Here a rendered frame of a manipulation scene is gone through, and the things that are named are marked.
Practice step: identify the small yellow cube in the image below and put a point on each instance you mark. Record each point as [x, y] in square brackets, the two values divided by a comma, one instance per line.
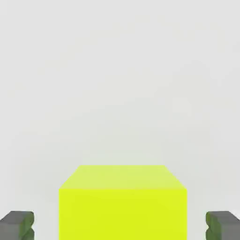
[122, 211]

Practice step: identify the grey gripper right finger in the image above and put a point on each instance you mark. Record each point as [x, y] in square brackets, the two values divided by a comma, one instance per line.
[226, 226]

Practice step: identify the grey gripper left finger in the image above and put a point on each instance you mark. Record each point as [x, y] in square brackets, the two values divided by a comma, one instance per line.
[13, 226]

